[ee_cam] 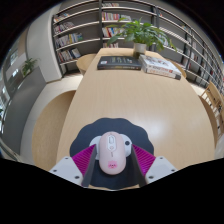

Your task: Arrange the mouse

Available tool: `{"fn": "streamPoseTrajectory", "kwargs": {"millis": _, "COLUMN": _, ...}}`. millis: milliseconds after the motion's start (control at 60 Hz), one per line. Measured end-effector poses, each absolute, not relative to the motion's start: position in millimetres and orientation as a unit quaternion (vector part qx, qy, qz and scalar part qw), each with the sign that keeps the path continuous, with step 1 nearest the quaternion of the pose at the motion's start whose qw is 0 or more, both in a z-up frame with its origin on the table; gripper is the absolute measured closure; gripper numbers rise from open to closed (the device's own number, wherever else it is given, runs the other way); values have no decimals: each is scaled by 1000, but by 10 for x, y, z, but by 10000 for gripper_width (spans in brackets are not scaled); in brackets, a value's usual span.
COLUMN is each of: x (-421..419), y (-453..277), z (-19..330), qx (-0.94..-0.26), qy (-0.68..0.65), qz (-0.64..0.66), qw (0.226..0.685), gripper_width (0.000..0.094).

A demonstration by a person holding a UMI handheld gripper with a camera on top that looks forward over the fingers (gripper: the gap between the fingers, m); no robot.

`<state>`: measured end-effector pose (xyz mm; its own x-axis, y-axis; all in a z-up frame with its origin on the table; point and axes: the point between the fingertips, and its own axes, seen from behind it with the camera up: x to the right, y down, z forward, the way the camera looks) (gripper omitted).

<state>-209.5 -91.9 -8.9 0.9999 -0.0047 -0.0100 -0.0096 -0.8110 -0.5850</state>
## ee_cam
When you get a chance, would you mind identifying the white book with printed cover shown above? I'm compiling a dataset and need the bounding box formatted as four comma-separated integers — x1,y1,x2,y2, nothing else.
138,54,183,76

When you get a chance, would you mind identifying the black book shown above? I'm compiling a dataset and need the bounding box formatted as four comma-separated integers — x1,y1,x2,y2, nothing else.
96,55,143,71

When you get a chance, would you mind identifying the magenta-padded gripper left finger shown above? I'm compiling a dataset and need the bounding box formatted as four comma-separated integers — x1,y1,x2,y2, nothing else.
48,143,99,188

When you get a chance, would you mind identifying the pale pink computer mouse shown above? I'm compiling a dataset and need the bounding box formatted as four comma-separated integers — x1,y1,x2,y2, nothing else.
97,131,128,176

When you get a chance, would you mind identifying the dark cartoon-eyed mouse pad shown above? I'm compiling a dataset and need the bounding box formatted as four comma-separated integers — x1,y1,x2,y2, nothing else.
69,117,155,191

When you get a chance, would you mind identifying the white book with red-lettered spine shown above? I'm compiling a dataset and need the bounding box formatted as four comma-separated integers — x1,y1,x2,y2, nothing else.
141,65,182,81

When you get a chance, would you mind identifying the small green floor plant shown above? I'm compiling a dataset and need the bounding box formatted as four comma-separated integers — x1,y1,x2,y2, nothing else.
21,57,38,77

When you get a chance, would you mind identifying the round-backed wooden chair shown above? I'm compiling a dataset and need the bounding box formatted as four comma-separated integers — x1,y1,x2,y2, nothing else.
171,59,188,80
31,89,77,172
198,95,220,148
75,53,98,76

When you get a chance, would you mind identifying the grey bookshelf unit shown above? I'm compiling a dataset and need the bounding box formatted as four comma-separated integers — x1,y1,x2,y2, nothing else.
51,0,224,94

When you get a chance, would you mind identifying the green potted plant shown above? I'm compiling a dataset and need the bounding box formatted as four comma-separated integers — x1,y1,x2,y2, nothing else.
106,18,178,59

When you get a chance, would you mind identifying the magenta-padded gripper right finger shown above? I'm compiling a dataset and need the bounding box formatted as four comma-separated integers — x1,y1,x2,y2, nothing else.
129,143,178,188

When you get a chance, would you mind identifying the group of slatted wooden chairs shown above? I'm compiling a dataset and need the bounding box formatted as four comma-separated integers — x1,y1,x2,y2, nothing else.
201,81,224,134

